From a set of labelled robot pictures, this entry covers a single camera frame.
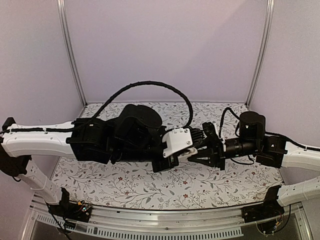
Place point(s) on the left aluminium frame post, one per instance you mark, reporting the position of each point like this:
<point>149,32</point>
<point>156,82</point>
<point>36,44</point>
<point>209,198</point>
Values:
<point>62,13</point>

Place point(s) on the white oval case lid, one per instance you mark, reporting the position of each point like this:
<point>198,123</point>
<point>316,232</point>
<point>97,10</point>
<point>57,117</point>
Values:
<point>188,152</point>

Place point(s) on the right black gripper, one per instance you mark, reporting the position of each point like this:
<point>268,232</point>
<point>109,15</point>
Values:
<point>216,156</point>

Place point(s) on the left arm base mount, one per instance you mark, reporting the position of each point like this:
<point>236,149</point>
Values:
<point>79,211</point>

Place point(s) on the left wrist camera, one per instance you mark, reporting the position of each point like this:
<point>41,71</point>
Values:
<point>176,140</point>

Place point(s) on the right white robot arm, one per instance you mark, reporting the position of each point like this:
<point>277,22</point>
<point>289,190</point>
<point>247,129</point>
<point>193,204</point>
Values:
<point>269,149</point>

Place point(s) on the aluminium frame post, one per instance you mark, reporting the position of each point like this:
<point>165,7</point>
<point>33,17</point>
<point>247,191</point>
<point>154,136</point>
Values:
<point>262,51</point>
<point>62,13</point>

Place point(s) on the floral tablecloth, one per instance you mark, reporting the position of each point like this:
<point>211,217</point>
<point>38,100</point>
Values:
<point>190,185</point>

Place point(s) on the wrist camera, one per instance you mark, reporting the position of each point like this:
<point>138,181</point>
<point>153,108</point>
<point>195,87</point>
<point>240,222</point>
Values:
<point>211,130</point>
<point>176,140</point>

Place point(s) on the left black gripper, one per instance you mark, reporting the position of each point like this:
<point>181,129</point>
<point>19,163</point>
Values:
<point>169,165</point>

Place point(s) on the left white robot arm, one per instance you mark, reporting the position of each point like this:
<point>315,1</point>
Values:
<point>137,134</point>

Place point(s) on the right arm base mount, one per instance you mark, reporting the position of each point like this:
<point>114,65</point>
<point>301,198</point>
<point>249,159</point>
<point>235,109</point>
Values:
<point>267,209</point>

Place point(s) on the front aluminium rail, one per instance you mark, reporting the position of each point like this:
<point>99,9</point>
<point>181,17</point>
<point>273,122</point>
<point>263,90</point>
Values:
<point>112,223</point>

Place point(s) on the right aluminium frame post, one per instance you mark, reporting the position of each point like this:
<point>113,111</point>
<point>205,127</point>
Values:
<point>262,51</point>

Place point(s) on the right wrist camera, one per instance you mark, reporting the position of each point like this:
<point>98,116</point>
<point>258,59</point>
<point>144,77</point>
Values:
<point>211,130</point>

